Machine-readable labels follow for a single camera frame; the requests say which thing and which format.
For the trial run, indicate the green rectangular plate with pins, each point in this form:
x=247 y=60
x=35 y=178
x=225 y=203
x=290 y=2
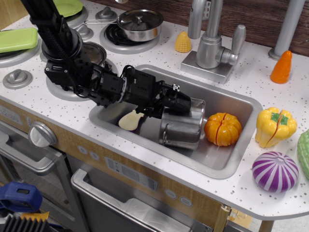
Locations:
x=18 y=39

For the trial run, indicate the grey stove knob left centre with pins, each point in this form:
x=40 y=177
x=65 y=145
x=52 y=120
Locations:
x=43 y=56

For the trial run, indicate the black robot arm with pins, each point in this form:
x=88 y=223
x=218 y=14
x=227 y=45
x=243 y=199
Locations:
x=70 y=67

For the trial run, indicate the grey stove knob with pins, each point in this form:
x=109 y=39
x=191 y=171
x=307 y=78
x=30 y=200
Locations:
x=106 y=14
x=85 y=32
x=43 y=56
x=17 y=79

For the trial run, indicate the front right stove burner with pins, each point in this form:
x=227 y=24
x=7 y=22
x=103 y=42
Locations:
x=69 y=95

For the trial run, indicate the grey sink basin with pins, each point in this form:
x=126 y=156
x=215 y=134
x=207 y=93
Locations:
x=214 y=161

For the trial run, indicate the lidded steel pot on burner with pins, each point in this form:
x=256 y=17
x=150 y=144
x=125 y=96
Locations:
x=97 y=54

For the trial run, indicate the rear left stove burner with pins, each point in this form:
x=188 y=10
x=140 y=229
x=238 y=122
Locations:
x=77 y=19

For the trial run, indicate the purple striped toy onion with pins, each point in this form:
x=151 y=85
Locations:
x=275 y=172

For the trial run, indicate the orange toy pumpkin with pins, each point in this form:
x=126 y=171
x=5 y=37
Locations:
x=223 y=129

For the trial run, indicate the toy eggplant half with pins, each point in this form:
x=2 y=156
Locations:
x=130 y=121

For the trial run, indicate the grey oven door handle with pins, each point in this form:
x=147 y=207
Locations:
x=40 y=161

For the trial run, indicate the grey dishwasher door handle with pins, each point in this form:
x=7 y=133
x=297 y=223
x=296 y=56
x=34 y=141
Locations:
x=119 y=208

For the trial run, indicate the grey stove knob front left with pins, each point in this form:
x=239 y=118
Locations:
x=17 y=79

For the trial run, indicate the green toy vegetable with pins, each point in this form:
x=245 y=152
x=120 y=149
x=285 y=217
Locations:
x=303 y=152

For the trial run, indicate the yellow toy bell pepper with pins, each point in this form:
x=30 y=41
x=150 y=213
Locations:
x=273 y=126

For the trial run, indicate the grey stove knob rear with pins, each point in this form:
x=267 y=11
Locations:
x=106 y=14

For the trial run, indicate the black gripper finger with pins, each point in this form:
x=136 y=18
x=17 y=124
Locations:
x=177 y=101
x=155 y=112

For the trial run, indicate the front left stove burner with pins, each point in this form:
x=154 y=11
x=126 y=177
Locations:
x=18 y=57

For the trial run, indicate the silver toy faucet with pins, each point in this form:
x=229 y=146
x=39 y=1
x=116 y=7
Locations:
x=211 y=60

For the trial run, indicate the grey oven knob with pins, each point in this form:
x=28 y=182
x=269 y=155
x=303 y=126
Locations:
x=41 y=135

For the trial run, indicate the steel saucepan with lid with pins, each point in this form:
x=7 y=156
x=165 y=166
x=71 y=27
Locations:
x=137 y=25

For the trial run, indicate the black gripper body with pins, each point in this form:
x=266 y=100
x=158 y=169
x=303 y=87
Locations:
x=143 y=90

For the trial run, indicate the blue clamp tool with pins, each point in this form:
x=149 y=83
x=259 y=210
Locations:
x=20 y=197

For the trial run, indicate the green round plate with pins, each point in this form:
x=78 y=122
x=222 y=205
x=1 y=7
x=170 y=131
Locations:
x=68 y=8

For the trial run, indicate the yellow toy corn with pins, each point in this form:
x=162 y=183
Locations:
x=183 y=43

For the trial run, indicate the grey vertical post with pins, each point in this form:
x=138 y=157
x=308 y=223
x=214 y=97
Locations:
x=291 y=19

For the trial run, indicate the orange toy carrot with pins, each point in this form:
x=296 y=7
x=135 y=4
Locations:
x=282 y=69

